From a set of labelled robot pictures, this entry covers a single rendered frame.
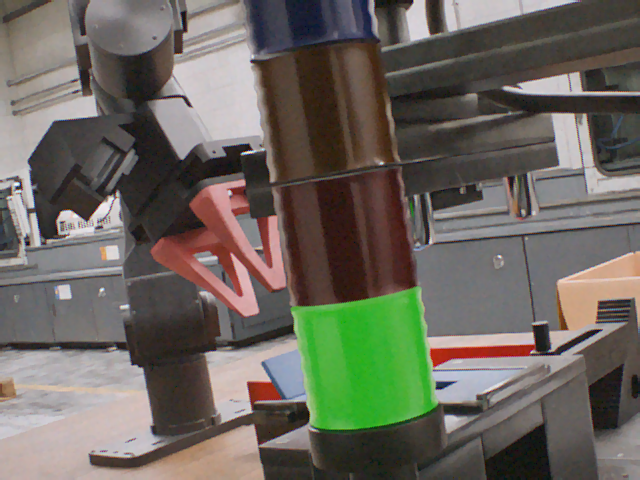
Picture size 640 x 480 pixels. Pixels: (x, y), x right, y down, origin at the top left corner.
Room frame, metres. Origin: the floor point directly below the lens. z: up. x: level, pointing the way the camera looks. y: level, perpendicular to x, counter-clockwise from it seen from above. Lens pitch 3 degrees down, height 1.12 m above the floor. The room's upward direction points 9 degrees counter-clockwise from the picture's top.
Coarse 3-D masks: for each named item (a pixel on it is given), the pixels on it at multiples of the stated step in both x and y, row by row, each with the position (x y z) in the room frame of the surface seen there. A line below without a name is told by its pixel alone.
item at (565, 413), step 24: (576, 384) 0.61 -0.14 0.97; (528, 408) 0.56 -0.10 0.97; (552, 408) 0.59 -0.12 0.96; (576, 408) 0.61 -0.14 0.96; (504, 432) 0.54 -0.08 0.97; (528, 432) 0.56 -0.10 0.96; (552, 432) 0.58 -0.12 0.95; (576, 432) 0.61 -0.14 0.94; (456, 456) 0.50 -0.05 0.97; (480, 456) 0.52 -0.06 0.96; (504, 456) 0.59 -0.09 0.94; (528, 456) 0.58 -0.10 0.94; (552, 456) 0.58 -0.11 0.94; (576, 456) 0.60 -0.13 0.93
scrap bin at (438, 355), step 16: (432, 352) 0.89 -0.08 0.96; (448, 352) 0.88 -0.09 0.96; (464, 352) 0.86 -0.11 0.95; (480, 352) 0.85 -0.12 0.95; (496, 352) 0.84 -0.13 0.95; (512, 352) 0.83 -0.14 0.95; (528, 352) 0.83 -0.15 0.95; (256, 384) 0.86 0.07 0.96; (272, 384) 0.85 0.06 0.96; (256, 400) 0.87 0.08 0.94; (256, 432) 0.87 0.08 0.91
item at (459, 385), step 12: (264, 360) 0.64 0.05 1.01; (276, 360) 0.64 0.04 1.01; (288, 360) 0.65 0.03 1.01; (276, 372) 0.63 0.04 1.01; (288, 372) 0.64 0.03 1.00; (300, 372) 0.65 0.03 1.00; (432, 372) 0.64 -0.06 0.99; (444, 372) 0.63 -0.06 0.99; (456, 372) 0.62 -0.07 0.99; (468, 372) 0.62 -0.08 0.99; (480, 372) 0.61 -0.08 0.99; (492, 372) 0.60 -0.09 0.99; (504, 372) 0.60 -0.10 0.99; (276, 384) 0.63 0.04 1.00; (288, 384) 0.63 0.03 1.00; (300, 384) 0.64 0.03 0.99; (444, 384) 0.60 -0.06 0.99; (456, 384) 0.59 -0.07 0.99; (468, 384) 0.58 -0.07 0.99; (480, 384) 0.58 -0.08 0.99; (492, 384) 0.57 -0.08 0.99; (288, 396) 0.63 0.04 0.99; (300, 396) 0.63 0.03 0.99; (444, 396) 0.56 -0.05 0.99; (456, 396) 0.56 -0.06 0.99; (468, 396) 0.55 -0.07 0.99
